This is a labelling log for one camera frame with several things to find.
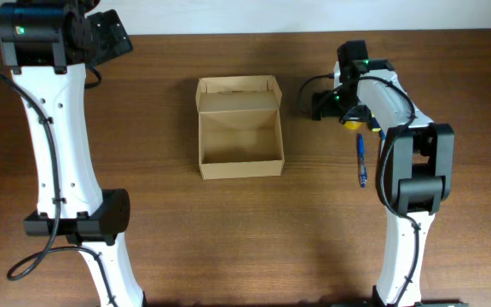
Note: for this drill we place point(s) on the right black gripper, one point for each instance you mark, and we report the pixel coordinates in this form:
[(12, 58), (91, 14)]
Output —
[(328, 108)]

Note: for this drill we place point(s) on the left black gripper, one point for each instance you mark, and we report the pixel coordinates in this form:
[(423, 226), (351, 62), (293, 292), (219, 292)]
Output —
[(115, 37)]

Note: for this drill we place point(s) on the yellow adhesive tape roll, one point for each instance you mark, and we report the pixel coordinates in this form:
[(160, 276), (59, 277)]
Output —
[(352, 125)]

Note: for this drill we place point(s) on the white marker with blue cap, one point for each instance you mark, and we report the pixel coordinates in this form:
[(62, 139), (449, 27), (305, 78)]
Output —
[(382, 134)]

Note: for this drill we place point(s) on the blue ballpoint pen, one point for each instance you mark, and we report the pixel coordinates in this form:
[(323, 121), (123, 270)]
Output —
[(361, 159)]

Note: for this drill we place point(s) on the brown cardboard box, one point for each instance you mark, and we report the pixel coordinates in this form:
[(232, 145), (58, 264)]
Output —
[(240, 132)]

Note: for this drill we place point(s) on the yellow highlighter marker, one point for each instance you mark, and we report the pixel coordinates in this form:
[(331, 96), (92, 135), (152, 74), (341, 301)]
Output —
[(374, 125)]

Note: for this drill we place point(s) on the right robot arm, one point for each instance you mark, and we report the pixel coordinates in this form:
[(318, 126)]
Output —
[(415, 164)]

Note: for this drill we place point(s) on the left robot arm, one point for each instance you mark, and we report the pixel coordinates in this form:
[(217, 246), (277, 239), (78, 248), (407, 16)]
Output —
[(50, 47)]

